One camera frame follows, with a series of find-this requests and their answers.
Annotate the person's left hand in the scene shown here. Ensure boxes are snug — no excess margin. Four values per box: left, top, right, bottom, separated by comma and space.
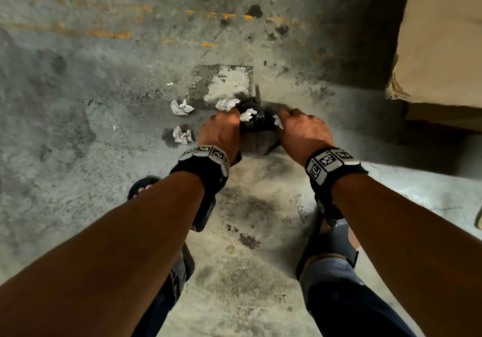
197, 108, 242, 161

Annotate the person's right hand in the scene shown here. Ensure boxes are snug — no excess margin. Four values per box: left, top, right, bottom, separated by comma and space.
277, 107, 336, 168

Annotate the black metal part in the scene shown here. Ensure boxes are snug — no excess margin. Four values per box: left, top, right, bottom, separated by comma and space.
235, 84, 284, 157

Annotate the person's right forearm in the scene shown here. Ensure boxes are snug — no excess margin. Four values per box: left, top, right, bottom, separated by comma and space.
331, 173, 482, 337

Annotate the person's left forearm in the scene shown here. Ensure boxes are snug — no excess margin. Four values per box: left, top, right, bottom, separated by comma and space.
0, 171, 206, 337

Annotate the black right wrist band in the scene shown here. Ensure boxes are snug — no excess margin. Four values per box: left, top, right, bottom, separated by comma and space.
305, 147, 369, 229

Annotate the black wrist band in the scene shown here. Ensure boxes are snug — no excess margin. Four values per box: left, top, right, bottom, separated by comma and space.
305, 147, 369, 229
169, 145, 243, 233

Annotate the black left wrist band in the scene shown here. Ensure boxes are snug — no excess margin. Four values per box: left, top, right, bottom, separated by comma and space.
169, 145, 243, 233

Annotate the black left sandal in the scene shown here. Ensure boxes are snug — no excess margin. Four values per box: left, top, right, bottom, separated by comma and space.
127, 176, 196, 282

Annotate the black sandal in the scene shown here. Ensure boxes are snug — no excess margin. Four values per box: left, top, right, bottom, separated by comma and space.
127, 176, 196, 282
295, 213, 360, 282

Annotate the black right sandal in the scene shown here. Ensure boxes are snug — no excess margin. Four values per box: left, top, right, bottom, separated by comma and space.
295, 213, 360, 282

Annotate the brown cardboard box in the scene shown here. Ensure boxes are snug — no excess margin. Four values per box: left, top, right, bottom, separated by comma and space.
384, 0, 482, 133

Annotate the person's right jeans leg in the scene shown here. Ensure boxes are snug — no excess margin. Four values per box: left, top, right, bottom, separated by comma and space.
299, 254, 416, 337

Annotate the person's jeans leg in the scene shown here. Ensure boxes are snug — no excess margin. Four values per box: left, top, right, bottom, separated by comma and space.
299, 254, 416, 337
131, 257, 189, 337

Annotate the person's left jeans leg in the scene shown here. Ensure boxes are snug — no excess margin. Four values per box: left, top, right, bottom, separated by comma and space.
131, 257, 189, 337

